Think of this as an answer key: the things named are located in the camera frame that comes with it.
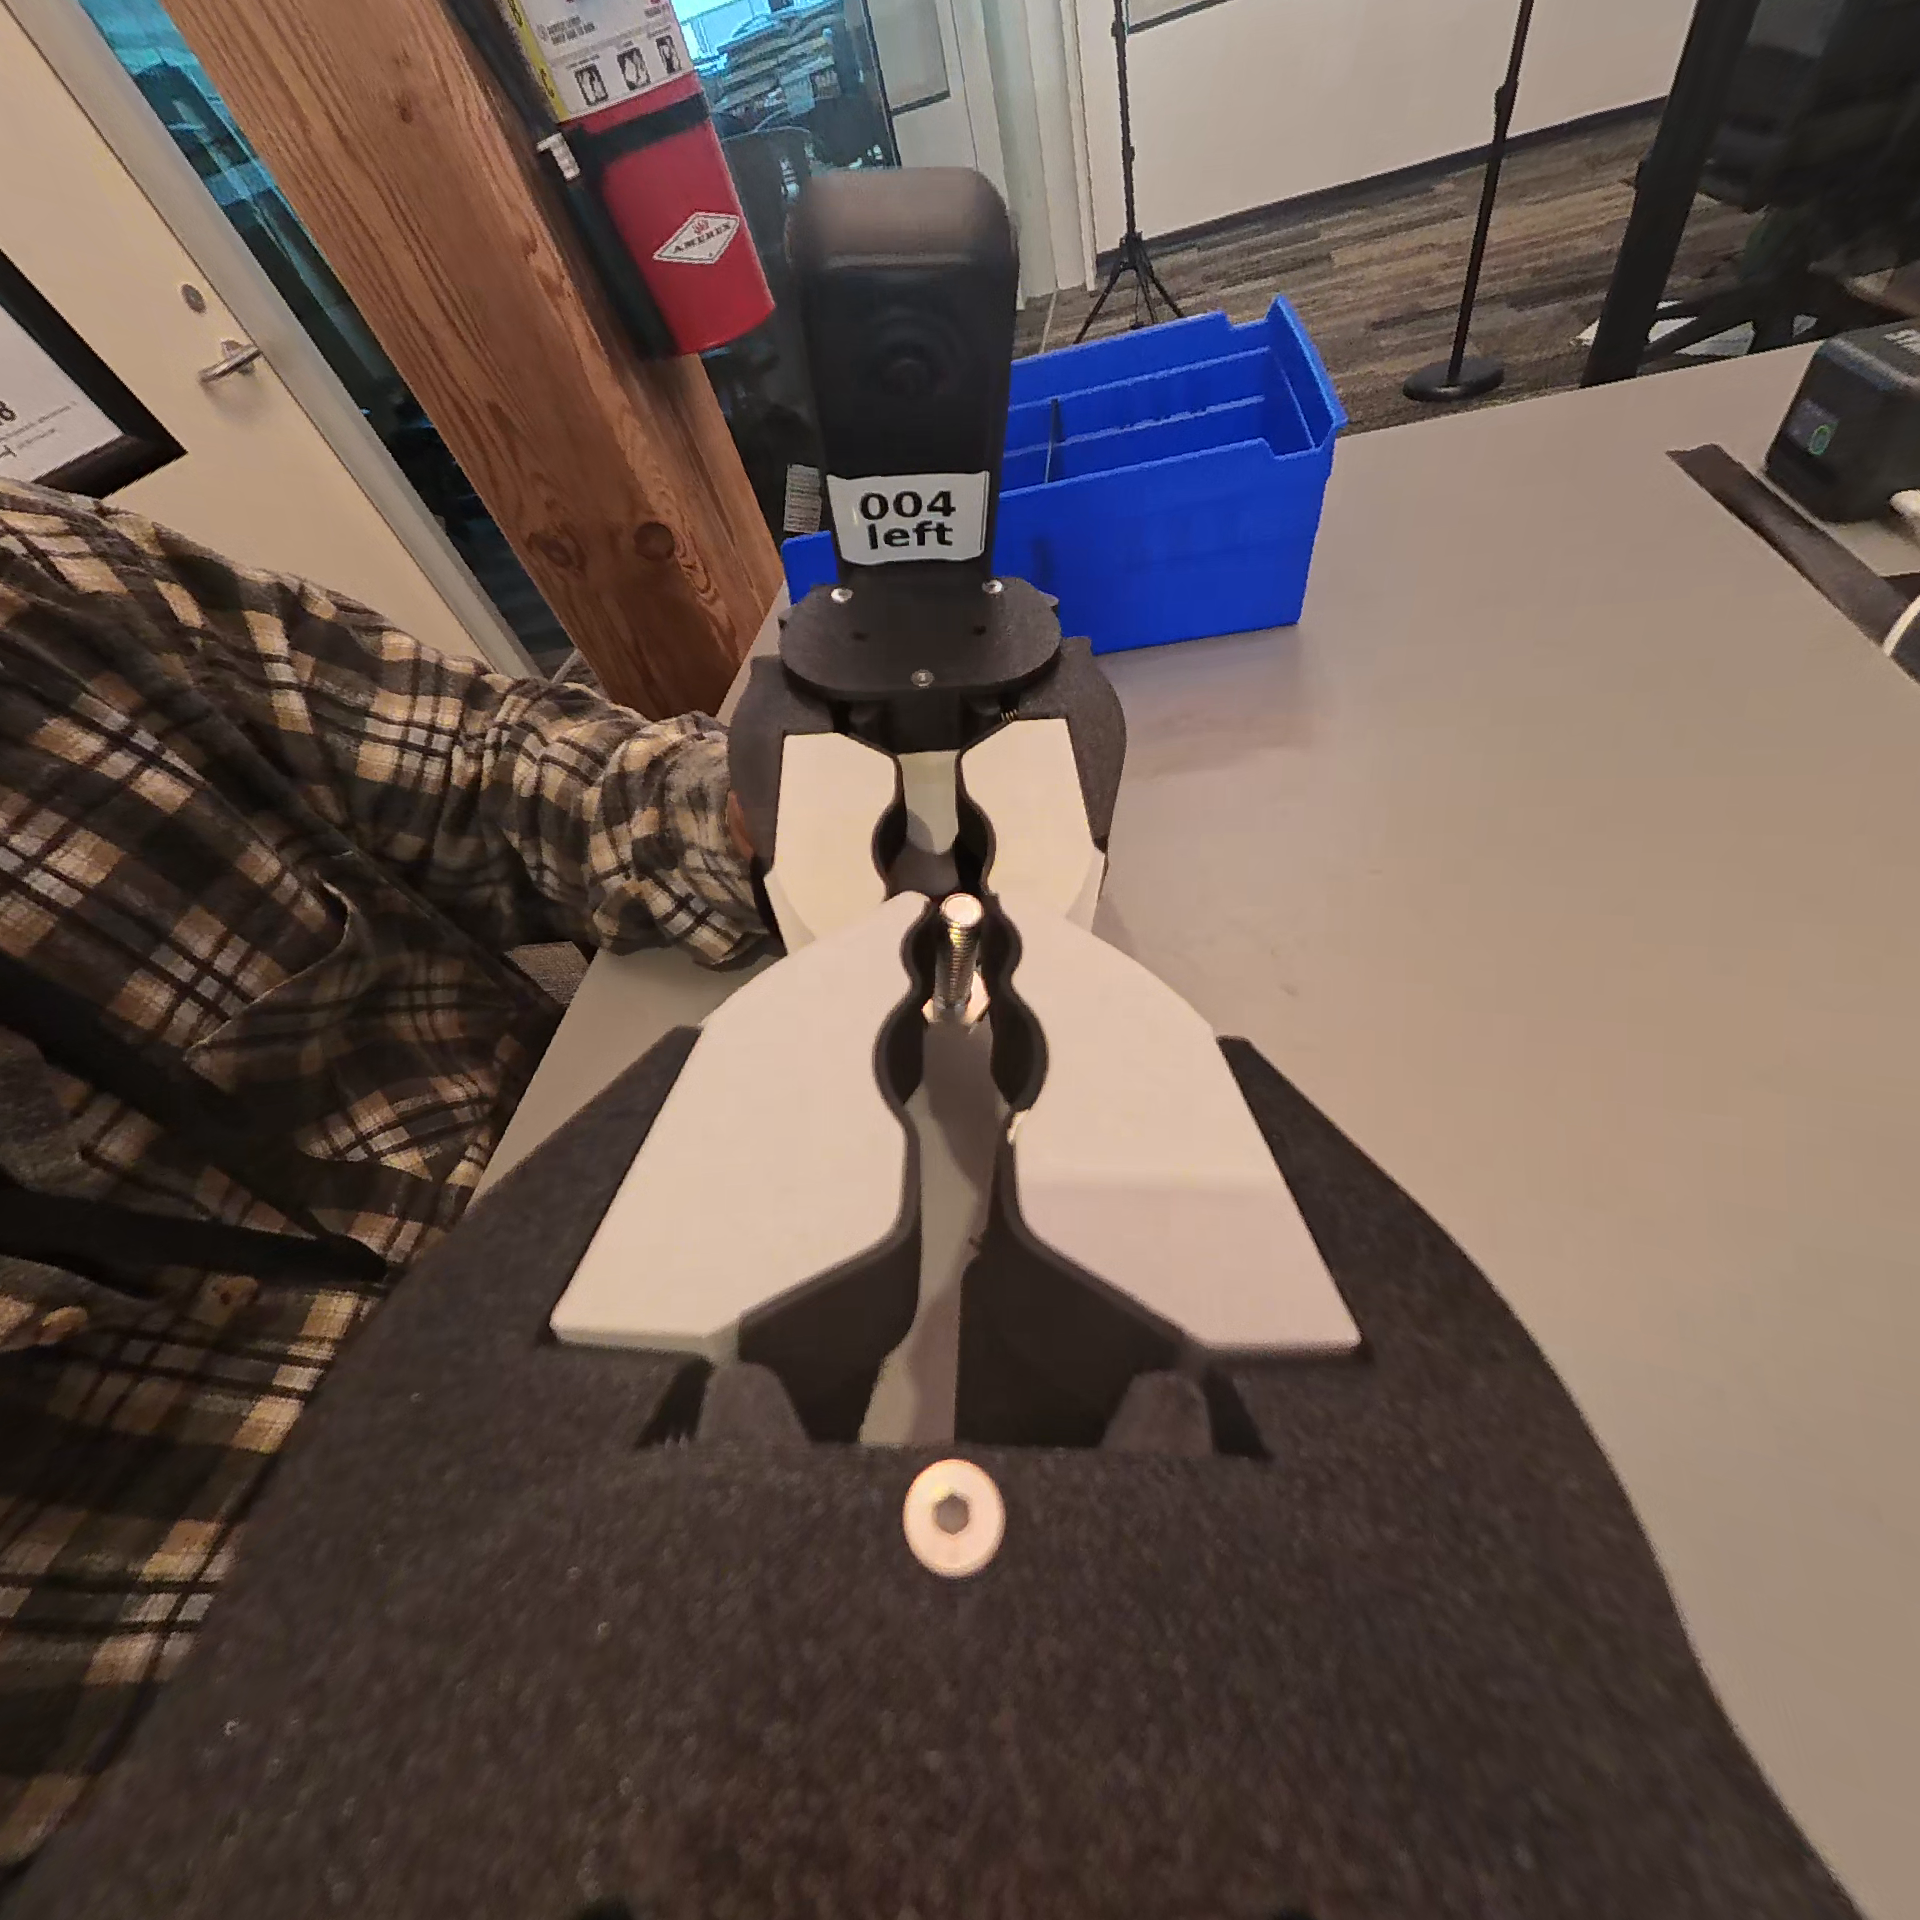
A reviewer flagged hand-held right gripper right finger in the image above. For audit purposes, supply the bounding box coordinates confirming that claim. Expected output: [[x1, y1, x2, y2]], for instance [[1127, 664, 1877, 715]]
[[972, 896, 1364, 1445]]

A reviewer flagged black metal pole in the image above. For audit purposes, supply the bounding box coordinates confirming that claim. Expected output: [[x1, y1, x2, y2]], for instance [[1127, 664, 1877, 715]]
[[1583, 0, 1761, 390]]

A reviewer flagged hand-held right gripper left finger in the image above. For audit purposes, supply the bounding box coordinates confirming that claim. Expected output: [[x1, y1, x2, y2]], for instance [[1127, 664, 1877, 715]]
[[551, 889, 939, 1445]]

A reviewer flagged blue plastic bin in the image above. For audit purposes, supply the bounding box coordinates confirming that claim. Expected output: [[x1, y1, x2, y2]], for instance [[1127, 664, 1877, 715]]
[[781, 293, 1348, 657]]

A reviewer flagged black framed wall picture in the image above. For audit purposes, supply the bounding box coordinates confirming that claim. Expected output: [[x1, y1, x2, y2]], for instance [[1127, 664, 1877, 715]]
[[0, 252, 186, 498]]

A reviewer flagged wooden post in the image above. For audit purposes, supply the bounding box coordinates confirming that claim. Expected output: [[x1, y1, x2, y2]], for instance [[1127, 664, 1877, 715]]
[[157, 0, 790, 721]]

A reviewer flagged person's left forearm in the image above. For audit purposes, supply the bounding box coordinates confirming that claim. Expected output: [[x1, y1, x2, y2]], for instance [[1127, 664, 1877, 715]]
[[345, 660, 778, 974]]

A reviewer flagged black power station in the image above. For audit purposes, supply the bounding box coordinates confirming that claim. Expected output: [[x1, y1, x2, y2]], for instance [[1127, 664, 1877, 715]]
[[1765, 332, 1920, 522]]

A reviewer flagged black marker sign stand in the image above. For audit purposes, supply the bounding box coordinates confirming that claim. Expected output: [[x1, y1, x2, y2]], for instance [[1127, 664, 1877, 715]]
[[1405, 0, 1541, 403]]

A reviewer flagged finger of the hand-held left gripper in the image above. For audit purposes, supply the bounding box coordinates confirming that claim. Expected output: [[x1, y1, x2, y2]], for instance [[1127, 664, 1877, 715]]
[[768, 730, 919, 951], [957, 715, 1113, 932]]

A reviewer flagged black tripod light stand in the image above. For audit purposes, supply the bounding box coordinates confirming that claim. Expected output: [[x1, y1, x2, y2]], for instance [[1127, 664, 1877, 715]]
[[1077, 0, 1188, 343]]

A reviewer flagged white door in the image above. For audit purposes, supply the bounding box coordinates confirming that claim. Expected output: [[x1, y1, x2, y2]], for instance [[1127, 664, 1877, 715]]
[[0, 0, 535, 670]]

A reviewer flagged person's plaid shirt torso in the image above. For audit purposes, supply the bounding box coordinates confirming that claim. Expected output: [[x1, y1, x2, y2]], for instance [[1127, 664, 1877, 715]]
[[0, 476, 603, 1823]]

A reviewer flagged red fire extinguisher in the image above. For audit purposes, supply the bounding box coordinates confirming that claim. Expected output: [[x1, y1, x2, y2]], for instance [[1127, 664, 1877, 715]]
[[503, 0, 778, 359]]

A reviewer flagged silver hex bolt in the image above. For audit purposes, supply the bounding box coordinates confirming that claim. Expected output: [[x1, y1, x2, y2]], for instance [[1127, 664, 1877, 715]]
[[927, 891, 993, 1034]]

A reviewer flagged black table cable strip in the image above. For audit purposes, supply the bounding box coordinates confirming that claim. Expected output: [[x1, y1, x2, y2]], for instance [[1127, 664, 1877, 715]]
[[1669, 444, 1920, 647]]

